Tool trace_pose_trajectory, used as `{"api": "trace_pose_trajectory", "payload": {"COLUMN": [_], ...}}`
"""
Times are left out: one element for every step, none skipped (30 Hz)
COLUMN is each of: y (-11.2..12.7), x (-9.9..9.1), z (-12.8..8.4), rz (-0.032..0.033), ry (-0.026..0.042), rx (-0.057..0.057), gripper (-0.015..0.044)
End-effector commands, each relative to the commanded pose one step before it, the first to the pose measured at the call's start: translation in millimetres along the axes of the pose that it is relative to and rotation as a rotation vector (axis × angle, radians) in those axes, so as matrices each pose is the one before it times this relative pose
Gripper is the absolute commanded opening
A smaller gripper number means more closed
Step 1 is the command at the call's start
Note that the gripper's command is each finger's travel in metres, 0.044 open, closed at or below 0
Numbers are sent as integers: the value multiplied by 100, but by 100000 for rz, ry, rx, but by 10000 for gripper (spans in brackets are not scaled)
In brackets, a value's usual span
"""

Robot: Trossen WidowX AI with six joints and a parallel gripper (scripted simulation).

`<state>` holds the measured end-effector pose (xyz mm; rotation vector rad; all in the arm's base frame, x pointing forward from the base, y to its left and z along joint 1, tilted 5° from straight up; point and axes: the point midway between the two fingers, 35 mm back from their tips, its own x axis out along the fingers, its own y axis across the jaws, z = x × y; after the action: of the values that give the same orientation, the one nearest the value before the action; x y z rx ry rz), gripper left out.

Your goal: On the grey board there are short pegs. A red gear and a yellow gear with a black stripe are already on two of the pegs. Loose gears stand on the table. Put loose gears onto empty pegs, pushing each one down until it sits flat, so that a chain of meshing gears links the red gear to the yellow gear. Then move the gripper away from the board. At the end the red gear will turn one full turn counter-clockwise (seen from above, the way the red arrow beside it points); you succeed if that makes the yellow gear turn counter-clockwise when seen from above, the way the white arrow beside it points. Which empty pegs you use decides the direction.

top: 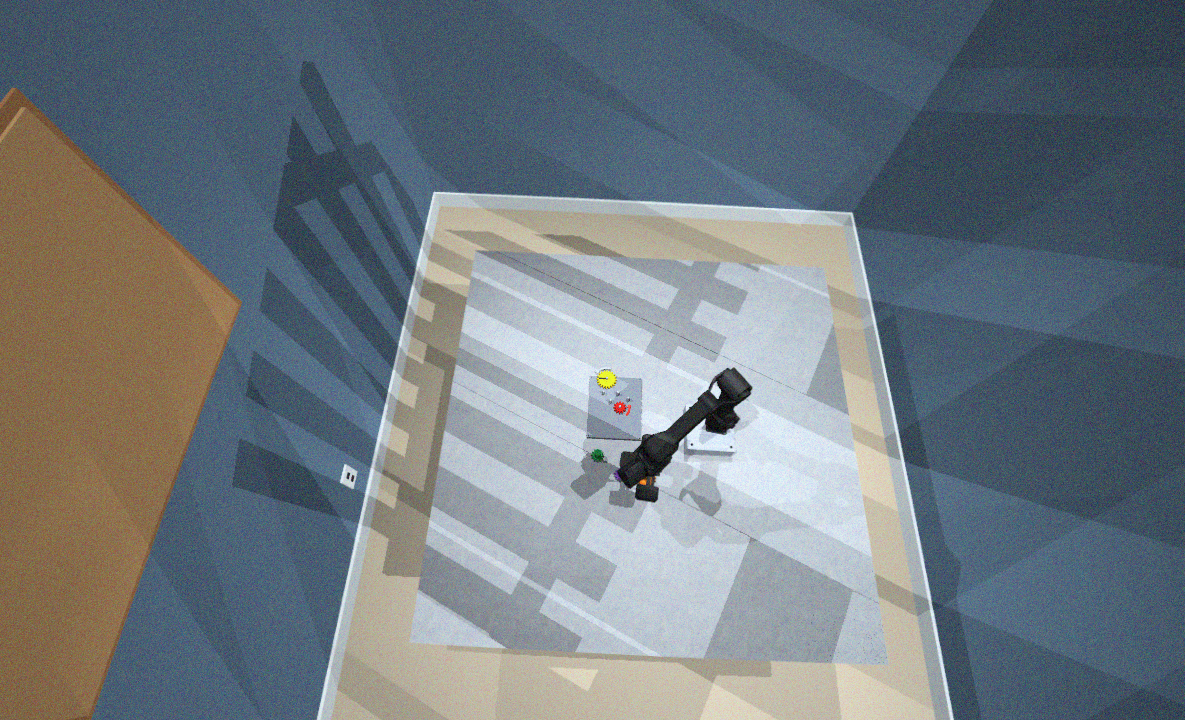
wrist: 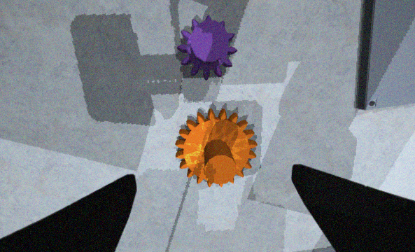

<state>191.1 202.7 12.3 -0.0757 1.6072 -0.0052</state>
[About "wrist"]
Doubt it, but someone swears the grey metal board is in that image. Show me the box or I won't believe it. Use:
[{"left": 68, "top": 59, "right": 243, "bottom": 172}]
[{"left": 358, "top": 0, "right": 415, "bottom": 111}]

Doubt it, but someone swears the brown gear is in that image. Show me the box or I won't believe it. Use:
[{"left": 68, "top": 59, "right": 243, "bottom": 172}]
[{"left": 175, "top": 108, "right": 257, "bottom": 187}]

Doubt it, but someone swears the purple gear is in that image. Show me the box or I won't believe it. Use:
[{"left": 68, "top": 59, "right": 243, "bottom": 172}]
[{"left": 177, "top": 15, "right": 237, "bottom": 81}]

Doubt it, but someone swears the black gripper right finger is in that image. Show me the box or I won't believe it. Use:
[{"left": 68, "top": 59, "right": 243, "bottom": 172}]
[{"left": 292, "top": 164, "right": 415, "bottom": 252}]

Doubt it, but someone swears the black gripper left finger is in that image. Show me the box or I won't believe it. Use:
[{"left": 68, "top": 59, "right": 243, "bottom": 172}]
[{"left": 0, "top": 174, "right": 137, "bottom": 252}]

